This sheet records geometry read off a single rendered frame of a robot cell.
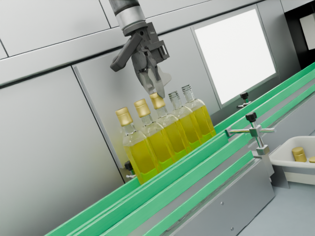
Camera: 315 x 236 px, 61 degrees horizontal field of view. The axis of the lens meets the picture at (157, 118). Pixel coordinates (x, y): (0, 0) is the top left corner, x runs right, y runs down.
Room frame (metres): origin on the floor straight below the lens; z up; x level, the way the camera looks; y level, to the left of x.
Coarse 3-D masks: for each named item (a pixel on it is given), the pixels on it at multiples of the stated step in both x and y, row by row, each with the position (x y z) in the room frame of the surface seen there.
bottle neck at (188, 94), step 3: (189, 84) 0.82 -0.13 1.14; (183, 87) 0.82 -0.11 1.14; (186, 87) 0.82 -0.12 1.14; (189, 87) 0.82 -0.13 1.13; (183, 90) 0.82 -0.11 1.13; (186, 90) 0.82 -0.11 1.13; (189, 90) 0.82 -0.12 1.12; (183, 93) 0.83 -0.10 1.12; (186, 93) 0.82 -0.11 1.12; (189, 93) 0.82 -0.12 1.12; (192, 93) 0.82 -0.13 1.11; (186, 96) 0.82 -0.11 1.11; (189, 96) 0.82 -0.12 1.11; (192, 96) 0.82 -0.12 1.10; (186, 99) 0.83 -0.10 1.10; (189, 99) 0.82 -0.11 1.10; (192, 99) 0.82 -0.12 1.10
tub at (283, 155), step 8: (304, 136) 0.82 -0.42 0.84; (312, 136) 0.80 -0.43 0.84; (288, 144) 0.83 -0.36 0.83; (296, 144) 0.84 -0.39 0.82; (304, 144) 0.82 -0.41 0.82; (312, 144) 0.80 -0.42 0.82; (280, 152) 0.80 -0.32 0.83; (288, 152) 0.82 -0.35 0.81; (304, 152) 0.82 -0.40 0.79; (312, 152) 0.80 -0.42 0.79; (272, 160) 0.75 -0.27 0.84; (280, 160) 0.79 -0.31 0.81; (288, 160) 0.81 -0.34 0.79
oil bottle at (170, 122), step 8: (160, 120) 0.75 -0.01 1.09; (168, 120) 0.74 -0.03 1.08; (176, 120) 0.75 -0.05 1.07; (168, 128) 0.74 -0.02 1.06; (176, 128) 0.75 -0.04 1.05; (168, 136) 0.74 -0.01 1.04; (176, 136) 0.74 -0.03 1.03; (184, 136) 0.76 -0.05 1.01; (176, 144) 0.74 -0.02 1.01; (184, 144) 0.75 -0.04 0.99; (176, 152) 0.73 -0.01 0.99; (184, 152) 0.75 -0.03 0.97
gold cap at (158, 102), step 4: (156, 92) 0.76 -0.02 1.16; (152, 96) 0.76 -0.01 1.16; (156, 96) 0.75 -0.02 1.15; (152, 100) 0.76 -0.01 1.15; (156, 100) 0.75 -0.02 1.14; (160, 100) 0.76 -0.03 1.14; (156, 104) 0.76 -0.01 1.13; (160, 104) 0.75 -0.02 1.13; (164, 104) 0.76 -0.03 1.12; (156, 108) 0.76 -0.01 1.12
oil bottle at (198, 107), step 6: (192, 102) 0.81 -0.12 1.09; (198, 102) 0.81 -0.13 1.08; (192, 108) 0.80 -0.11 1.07; (198, 108) 0.80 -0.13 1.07; (204, 108) 0.81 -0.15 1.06; (198, 114) 0.80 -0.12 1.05; (204, 114) 0.81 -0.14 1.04; (198, 120) 0.80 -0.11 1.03; (204, 120) 0.81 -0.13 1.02; (210, 120) 0.82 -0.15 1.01; (204, 126) 0.80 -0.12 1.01; (210, 126) 0.81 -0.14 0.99; (204, 132) 0.80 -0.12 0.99; (210, 132) 0.81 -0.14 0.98; (204, 138) 0.80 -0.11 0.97; (210, 138) 0.80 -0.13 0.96
